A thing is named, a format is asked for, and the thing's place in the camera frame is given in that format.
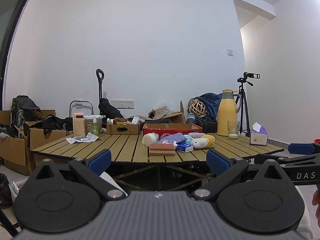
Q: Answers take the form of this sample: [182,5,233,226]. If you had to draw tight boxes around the glass candle jar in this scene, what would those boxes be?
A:
[228,121,240,139]

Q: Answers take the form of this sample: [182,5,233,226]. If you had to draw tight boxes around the person's hand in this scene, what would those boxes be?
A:
[312,184,320,227]

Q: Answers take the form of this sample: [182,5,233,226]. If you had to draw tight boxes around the white bottle in box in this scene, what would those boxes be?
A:
[107,118,114,125]

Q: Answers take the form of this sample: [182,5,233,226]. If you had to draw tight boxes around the blue tissue pack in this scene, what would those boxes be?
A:
[176,143,194,153]

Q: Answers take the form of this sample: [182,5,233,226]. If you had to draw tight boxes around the paper leaflets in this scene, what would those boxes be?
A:
[66,133,99,144]

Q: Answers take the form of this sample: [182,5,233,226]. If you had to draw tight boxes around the woven rattan ball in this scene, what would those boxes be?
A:
[188,99,207,118]

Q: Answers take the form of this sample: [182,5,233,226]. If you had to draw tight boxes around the wall power outlet strip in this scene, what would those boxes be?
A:
[110,100,135,109]

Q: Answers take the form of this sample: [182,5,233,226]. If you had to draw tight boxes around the purple knitted cloth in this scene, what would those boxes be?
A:
[157,133,186,144]

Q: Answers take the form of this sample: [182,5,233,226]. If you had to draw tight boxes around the green spray bottle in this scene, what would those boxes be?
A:
[92,117,99,136]

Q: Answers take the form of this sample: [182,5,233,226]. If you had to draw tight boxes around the white foam sponge roll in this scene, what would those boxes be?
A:
[142,133,159,147]

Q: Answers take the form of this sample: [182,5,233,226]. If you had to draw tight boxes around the orange scrubbing sponge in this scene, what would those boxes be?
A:
[149,144,176,157]

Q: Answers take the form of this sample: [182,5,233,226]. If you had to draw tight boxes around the open cardboard box behind table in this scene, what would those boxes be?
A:
[154,99,187,124]

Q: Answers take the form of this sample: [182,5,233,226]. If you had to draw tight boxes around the wooden block box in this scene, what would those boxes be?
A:
[73,113,86,137]

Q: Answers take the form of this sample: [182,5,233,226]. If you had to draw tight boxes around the yellow thermos jug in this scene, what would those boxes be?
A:
[217,89,242,137]

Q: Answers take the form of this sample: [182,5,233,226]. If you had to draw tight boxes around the lilac fluffy towel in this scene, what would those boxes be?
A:
[188,132,205,139]

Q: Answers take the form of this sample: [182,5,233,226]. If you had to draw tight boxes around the black grey backpack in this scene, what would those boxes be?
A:
[10,95,43,140]

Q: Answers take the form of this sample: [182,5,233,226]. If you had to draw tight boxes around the large cardboard box on floor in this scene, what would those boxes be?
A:
[1,121,73,176]

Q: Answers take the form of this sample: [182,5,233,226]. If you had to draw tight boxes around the black trolley bag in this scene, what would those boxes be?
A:
[98,98,123,119]

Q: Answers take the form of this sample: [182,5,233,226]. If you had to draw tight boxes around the light blue plush toy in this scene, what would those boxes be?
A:
[184,137,193,145]

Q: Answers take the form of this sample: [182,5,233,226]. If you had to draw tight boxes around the red cardboard box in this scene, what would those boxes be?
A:
[143,124,203,136]

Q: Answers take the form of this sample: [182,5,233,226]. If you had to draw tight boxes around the purple tissue box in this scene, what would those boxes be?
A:
[249,122,268,146]

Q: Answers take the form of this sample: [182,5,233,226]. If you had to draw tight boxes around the black bag on floor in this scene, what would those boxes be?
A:
[196,120,217,133]

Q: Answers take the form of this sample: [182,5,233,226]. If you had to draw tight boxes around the black camera tripod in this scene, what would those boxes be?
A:
[236,72,253,137]

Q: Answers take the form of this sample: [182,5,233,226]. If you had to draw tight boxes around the beige fleece mat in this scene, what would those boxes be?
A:
[148,106,170,120]

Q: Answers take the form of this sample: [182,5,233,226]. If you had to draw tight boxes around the small brown cardboard box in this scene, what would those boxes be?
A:
[106,118,140,135]

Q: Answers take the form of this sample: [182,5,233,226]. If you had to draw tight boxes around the black video camera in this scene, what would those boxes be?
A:
[244,72,260,79]

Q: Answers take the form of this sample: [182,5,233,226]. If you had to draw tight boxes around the blue water bottle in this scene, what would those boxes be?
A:
[187,113,195,124]

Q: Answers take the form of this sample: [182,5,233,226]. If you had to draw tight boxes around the folding step stool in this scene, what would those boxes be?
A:
[69,100,94,117]

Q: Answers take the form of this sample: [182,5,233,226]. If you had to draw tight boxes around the clear storage container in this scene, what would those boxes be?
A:
[84,115,103,135]

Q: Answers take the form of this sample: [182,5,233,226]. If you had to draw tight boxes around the dark blue blanket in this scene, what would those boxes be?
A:
[192,93,222,121]

